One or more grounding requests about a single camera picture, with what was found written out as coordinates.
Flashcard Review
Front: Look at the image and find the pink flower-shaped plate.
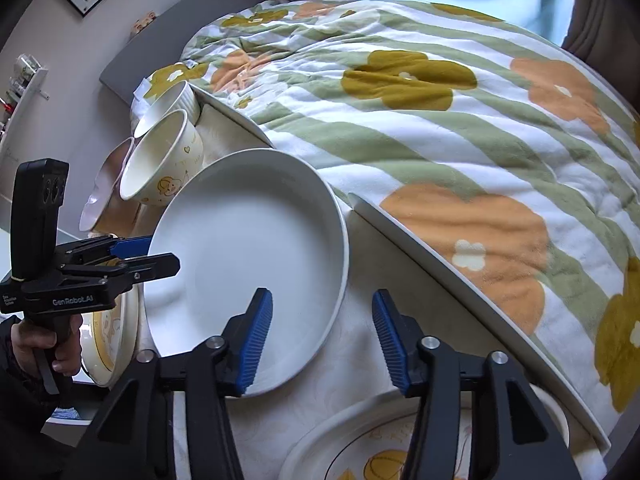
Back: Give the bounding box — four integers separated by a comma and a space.
79, 136, 139, 236

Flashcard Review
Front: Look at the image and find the cream plate with yellow rim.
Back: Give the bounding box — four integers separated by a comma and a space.
80, 285, 142, 388

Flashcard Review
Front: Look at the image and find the white plate with orange drawing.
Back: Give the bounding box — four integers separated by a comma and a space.
278, 385, 570, 479

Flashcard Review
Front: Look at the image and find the white ribbed bowl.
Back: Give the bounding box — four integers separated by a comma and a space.
134, 80, 201, 139

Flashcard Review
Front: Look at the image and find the person's left hand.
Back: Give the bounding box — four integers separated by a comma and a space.
11, 314, 82, 377

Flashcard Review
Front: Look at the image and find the floral cream tablecloth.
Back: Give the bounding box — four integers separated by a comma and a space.
134, 104, 609, 480

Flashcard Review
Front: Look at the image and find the grey padded headboard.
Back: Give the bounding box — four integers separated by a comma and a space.
100, 0, 266, 105

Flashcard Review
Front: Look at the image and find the floral green striped duvet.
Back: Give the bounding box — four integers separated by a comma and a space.
132, 0, 639, 426

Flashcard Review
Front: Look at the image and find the small plush toy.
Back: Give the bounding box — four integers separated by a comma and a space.
130, 11, 157, 38

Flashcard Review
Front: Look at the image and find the brown right curtain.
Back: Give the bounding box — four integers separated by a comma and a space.
562, 0, 639, 92

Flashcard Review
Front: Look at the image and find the white wall shelf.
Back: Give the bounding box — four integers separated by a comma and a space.
0, 52, 51, 201

